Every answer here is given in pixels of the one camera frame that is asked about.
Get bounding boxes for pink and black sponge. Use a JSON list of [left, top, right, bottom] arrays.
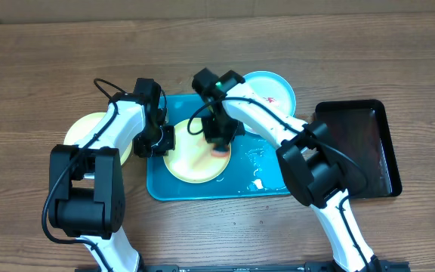
[[211, 144, 230, 157]]

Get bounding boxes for yellow plate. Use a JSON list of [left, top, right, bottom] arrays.
[[164, 119, 231, 184], [63, 112, 134, 167]]

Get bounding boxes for light blue plate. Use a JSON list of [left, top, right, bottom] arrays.
[[244, 71, 296, 116]]

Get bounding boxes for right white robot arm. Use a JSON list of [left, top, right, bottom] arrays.
[[192, 69, 381, 271]]

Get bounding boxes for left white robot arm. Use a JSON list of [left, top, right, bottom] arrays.
[[42, 78, 175, 271]]

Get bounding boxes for teal plastic tray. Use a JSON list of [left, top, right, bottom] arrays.
[[147, 94, 288, 201]]

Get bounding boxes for black rectangular tray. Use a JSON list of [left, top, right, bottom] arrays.
[[315, 99, 403, 199]]

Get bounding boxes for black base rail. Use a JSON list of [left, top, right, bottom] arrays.
[[74, 260, 411, 272]]

